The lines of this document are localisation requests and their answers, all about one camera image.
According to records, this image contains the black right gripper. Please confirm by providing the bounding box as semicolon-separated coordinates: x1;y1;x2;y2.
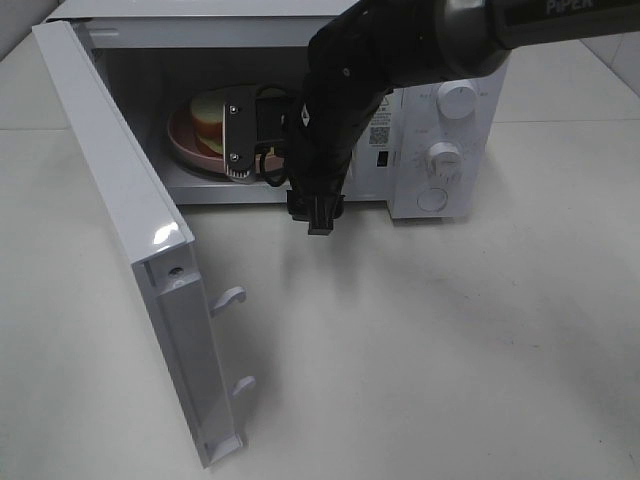
223;85;380;235

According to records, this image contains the sandwich with white bread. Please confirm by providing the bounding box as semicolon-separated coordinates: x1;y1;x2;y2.
189;88;227;154

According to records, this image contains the round white door button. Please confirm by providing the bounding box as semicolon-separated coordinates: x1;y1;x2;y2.
417;187;448;213

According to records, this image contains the white warning label sticker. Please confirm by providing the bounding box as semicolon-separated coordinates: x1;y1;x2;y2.
367;94;396;148

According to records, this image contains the pink plate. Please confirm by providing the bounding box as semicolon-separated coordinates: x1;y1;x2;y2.
167;85;293;182

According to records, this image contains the lower white timer knob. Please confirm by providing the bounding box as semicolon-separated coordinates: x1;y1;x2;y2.
426;141;462;180

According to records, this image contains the glass microwave turntable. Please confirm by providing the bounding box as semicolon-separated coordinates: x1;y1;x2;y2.
174;151;284;181

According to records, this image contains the white microwave oven body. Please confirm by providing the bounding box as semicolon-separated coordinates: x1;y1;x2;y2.
33;1;507;234

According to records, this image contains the upper white power knob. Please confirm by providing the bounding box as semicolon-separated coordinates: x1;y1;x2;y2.
437;80;478;120

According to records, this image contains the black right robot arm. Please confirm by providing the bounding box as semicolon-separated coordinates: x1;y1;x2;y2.
223;1;639;235

